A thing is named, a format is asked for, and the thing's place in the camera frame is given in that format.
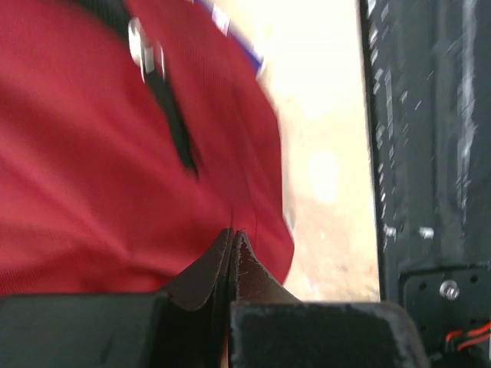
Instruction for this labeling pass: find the purple book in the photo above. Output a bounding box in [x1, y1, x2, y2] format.
[193, 0, 265, 77]

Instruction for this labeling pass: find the red backpack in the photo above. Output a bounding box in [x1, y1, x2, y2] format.
[1, 1, 294, 294]

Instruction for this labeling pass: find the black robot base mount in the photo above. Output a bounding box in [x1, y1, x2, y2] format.
[358, 1, 490, 367]

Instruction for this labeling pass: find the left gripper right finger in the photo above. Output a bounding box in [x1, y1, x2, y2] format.
[229, 232, 430, 367]

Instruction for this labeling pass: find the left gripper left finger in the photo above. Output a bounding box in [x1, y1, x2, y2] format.
[1, 228, 233, 367]

